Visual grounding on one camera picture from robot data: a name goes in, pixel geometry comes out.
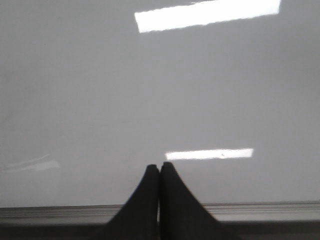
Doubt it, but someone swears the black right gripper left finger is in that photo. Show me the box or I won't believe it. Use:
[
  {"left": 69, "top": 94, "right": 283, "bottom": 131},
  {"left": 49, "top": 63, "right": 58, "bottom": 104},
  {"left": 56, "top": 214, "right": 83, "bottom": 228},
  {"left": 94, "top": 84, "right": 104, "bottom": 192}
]
[{"left": 98, "top": 164, "right": 160, "bottom": 240}]

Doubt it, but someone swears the grey aluminium whiteboard tray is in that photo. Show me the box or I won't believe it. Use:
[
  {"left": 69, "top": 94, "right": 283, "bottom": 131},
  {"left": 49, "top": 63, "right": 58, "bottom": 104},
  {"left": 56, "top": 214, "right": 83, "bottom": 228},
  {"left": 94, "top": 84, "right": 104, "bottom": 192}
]
[{"left": 0, "top": 201, "right": 320, "bottom": 226}]

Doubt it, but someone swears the white whiteboard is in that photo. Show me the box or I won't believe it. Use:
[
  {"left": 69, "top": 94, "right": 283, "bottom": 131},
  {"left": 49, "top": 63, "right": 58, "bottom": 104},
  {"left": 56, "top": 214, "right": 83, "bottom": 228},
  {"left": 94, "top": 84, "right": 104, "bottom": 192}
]
[{"left": 0, "top": 0, "right": 320, "bottom": 207}]

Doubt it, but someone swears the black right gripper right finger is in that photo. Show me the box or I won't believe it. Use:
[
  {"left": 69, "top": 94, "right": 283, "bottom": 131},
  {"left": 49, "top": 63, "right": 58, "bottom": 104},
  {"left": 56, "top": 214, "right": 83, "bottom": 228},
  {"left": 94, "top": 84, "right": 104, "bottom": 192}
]
[{"left": 159, "top": 162, "right": 241, "bottom": 240}]

